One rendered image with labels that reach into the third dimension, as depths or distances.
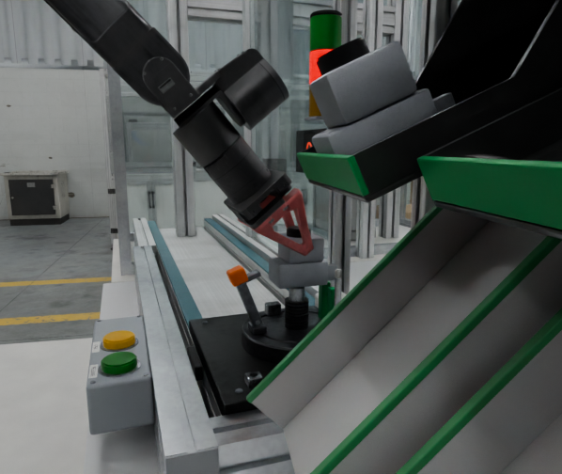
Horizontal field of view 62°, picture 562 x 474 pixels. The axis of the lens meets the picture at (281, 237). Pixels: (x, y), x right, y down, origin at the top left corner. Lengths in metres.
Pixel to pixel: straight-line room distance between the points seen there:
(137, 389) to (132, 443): 0.09
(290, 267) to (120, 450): 0.30
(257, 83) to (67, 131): 8.32
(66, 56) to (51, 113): 0.94
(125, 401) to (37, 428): 0.17
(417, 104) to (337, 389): 0.22
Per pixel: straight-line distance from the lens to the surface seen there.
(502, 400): 0.26
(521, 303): 0.28
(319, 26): 0.78
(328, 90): 0.27
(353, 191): 0.24
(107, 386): 0.57
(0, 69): 9.12
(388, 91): 0.27
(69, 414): 0.74
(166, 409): 0.50
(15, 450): 0.69
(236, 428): 0.47
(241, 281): 0.56
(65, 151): 8.81
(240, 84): 0.52
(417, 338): 0.35
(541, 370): 0.27
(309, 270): 0.57
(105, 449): 0.65
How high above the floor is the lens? 1.21
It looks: 11 degrees down
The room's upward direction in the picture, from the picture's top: straight up
